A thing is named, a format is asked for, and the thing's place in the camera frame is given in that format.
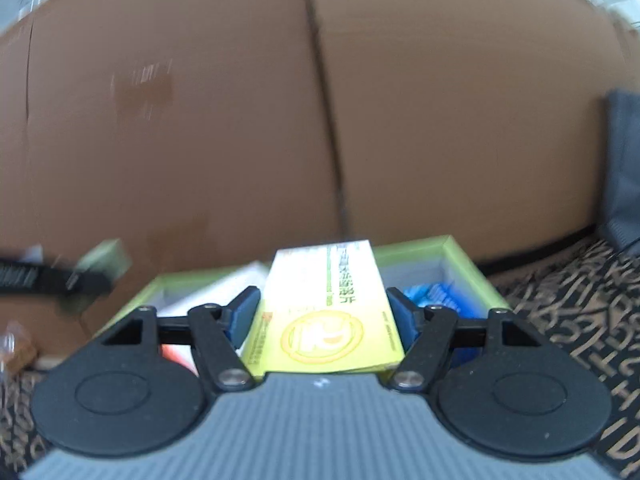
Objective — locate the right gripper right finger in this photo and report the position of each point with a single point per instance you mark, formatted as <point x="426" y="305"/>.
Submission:
<point x="425" y="335"/>

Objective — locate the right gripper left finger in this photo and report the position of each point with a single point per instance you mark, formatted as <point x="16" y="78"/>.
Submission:
<point x="218" y="333"/>

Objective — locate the blue medicine box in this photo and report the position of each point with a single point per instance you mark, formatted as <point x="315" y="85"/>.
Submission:
<point x="445" y="295"/>

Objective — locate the olive green small cube box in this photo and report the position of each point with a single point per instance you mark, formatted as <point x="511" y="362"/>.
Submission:
<point x="108" y="261"/>

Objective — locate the yellow medicine box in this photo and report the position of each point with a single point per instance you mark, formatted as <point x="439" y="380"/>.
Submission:
<point x="324" y="309"/>

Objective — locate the red tape roll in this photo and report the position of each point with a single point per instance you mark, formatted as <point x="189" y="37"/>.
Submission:
<point x="179" y="354"/>

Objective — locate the white orange medicine box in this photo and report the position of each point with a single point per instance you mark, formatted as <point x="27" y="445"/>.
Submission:
<point x="220" y="292"/>

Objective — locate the light green cardboard box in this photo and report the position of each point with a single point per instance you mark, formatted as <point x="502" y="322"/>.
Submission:
<point x="437" y="259"/>

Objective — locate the patterned black beige carpet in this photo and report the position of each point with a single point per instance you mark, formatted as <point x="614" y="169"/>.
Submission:
<point x="589" y="306"/>

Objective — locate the large brown cardboard sheet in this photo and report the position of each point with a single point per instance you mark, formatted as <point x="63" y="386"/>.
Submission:
<point x="208" y="133"/>

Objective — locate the grey fabric bag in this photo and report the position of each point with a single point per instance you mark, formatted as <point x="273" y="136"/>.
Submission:
<point x="619" y="222"/>

